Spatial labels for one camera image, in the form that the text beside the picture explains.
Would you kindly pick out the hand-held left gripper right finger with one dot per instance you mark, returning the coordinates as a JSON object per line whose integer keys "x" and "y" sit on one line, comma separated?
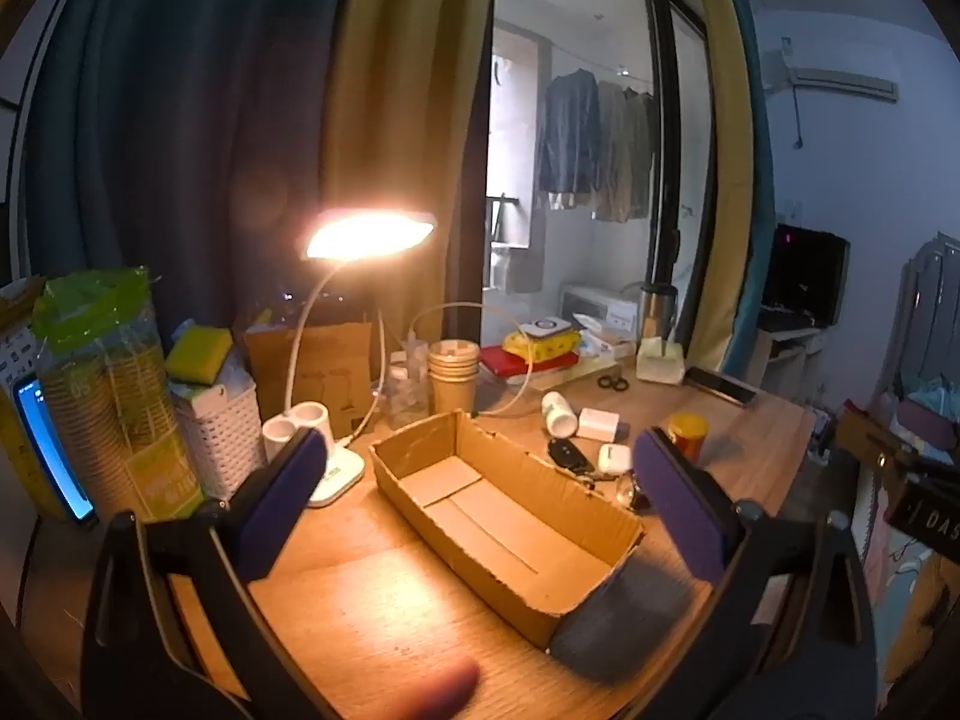
{"x": 679, "y": 502}

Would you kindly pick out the black car key fob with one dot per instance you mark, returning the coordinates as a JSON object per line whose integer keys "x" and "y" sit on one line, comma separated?
{"x": 564, "y": 454}

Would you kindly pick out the brown cardboard box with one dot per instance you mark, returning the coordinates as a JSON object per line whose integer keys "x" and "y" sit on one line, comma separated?
{"x": 495, "y": 525}

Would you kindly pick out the teal curtain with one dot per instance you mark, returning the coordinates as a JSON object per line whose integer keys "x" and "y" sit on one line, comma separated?
{"x": 754, "y": 202}

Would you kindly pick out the white earbud case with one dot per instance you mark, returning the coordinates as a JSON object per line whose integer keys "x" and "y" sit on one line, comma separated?
{"x": 615, "y": 459}

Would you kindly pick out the person's left hand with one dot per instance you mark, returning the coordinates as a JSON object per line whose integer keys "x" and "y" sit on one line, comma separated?
{"x": 439, "y": 690}

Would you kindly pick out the yellow curtain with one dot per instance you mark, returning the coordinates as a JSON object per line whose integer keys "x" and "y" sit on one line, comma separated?
{"x": 405, "y": 90}
{"x": 724, "y": 165}

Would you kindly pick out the white pill bottle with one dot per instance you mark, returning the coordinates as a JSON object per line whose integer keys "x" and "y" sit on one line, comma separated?
{"x": 559, "y": 414}

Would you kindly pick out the pale tissue pack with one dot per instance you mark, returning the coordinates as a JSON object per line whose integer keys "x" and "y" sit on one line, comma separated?
{"x": 660, "y": 364}

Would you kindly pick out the white toaster oven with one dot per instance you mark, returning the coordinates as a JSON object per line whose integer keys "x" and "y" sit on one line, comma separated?
{"x": 592, "y": 304}

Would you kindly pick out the brown lamp carton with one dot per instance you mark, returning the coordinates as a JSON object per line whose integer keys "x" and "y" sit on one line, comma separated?
{"x": 330, "y": 367}

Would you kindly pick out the red flat box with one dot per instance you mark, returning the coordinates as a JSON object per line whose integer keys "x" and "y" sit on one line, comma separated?
{"x": 499, "y": 361}

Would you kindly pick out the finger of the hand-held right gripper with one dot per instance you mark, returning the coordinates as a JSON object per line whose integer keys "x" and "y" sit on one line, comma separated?
{"x": 926, "y": 514}

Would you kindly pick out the black smartphone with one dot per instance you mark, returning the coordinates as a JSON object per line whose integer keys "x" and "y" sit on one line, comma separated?
{"x": 720, "y": 385}

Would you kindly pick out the black scissors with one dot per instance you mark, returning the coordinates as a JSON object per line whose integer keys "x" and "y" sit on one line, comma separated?
{"x": 615, "y": 382}

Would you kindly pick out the smartphone with lit screen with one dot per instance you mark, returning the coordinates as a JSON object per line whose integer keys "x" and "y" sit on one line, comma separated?
{"x": 49, "y": 450}

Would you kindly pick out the clear glass jar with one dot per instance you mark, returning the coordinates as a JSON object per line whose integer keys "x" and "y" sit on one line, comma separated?
{"x": 409, "y": 401}

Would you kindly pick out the olive hanging jacket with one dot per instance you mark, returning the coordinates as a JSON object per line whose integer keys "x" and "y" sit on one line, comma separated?
{"x": 622, "y": 157}

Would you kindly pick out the white air conditioner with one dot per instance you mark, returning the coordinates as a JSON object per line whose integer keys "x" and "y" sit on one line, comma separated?
{"x": 832, "y": 79}

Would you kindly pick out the metal wristwatch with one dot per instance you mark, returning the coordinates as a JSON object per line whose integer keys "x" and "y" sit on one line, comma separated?
{"x": 630, "y": 495}

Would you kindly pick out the white charger block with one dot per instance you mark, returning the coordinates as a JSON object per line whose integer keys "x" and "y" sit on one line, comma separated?
{"x": 598, "y": 424}

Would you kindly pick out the white round device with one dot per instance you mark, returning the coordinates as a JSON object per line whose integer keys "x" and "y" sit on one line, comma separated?
{"x": 547, "y": 328}

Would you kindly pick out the steel thermos cup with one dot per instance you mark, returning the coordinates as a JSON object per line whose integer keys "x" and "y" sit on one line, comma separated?
{"x": 658, "y": 311}

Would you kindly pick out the stack of brown paper cups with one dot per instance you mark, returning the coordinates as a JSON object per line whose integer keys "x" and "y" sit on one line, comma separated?
{"x": 452, "y": 382}

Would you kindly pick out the white plastic basket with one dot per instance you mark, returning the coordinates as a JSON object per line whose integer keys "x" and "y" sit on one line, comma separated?
{"x": 221, "y": 435}

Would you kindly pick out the yellow green sponge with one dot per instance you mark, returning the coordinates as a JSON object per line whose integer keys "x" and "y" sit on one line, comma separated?
{"x": 199, "y": 352}

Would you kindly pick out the white desk lamp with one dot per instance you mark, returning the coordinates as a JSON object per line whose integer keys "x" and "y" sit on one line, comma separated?
{"x": 367, "y": 232}

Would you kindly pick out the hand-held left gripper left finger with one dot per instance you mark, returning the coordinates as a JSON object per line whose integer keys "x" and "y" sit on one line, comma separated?
{"x": 281, "y": 502}

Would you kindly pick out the orange jar with yellow lid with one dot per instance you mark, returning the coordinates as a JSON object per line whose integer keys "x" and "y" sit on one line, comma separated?
{"x": 686, "y": 439}

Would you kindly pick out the blue hanging shirt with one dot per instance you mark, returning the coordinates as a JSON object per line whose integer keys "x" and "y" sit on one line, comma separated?
{"x": 568, "y": 131}

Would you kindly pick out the dark blue curtain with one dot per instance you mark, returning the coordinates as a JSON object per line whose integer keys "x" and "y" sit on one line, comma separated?
{"x": 187, "y": 127}

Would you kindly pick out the green paper cup package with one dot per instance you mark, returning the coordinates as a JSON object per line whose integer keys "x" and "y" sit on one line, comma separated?
{"x": 112, "y": 390}

